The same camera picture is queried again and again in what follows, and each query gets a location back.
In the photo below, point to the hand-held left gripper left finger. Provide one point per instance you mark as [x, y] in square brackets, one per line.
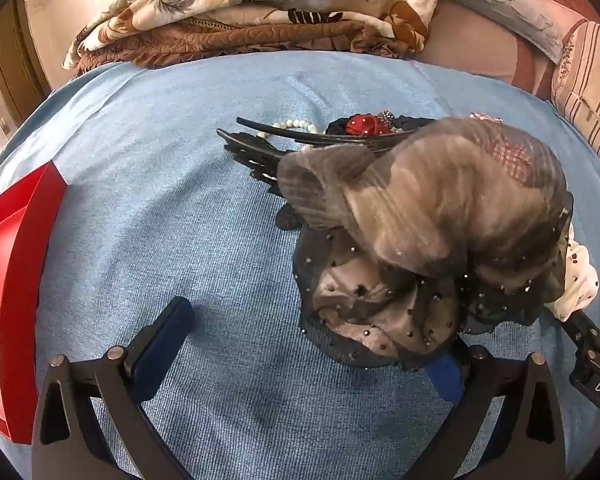
[162, 341]

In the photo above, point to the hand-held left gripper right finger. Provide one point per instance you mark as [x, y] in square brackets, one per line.
[445, 375]

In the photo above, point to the white dotted scrunchie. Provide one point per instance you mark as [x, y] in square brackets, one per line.
[577, 270]

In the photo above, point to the black dotted mesh scrunchie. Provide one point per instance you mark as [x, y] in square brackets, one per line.
[380, 310]

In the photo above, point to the red tray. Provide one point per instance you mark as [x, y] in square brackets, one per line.
[10, 260]

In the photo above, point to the grey sheer scrunchie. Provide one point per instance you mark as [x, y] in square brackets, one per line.
[430, 200]

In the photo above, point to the red plaid scrunchie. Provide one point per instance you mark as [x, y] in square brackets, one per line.
[510, 155]

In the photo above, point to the black toothed hair clip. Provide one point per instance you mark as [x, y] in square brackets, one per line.
[260, 165]

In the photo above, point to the black slim hair clip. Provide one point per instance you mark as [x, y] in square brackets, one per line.
[300, 134]

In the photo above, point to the red dotted scrunchie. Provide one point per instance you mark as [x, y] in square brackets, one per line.
[365, 124]

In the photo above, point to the blue bed cloth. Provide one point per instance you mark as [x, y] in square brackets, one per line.
[180, 185]

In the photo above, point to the striped pink pillow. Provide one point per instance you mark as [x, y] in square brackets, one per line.
[590, 75]

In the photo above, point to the pink bed sheet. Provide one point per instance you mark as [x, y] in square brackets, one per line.
[470, 45]

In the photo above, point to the brown quilted blanket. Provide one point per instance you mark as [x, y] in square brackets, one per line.
[205, 37]

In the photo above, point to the white grey pillow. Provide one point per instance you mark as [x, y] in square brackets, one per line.
[505, 5]

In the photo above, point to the wooden door frame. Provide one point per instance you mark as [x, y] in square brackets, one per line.
[17, 60]

